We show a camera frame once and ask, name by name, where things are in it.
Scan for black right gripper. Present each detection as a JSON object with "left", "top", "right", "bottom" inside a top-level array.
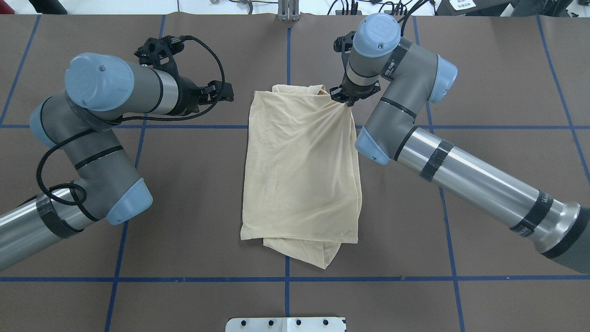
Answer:
[{"left": 329, "top": 31, "right": 381, "bottom": 107}]

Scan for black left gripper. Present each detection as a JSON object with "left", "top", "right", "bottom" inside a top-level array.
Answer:
[{"left": 135, "top": 36, "right": 234, "bottom": 116}]

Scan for beige long-sleeve printed shirt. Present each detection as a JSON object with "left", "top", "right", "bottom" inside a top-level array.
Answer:
[{"left": 240, "top": 84, "right": 362, "bottom": 269}]

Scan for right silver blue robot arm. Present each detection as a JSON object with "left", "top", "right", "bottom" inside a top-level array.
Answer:
[{"left": 330, "top": 13, "right": 590, "bottom": 274}]

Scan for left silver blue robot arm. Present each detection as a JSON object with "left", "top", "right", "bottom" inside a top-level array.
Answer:
[{"left": 0, "top": 36, "right": 234, "bottom": 270}]

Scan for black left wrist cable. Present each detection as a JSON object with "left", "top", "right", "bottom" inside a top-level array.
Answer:
[{"left": 36, "top": 35, "right": 226, "bottom": 206}]

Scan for aluminium frame post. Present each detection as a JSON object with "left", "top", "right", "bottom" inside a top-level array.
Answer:
[{"left": 277, "top": 0, "right": 301, "bottom": 22}]

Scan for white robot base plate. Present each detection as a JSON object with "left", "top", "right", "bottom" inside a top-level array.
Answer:
[{"left": 225, "top": 317, "right": 347, "bottom": 332}]

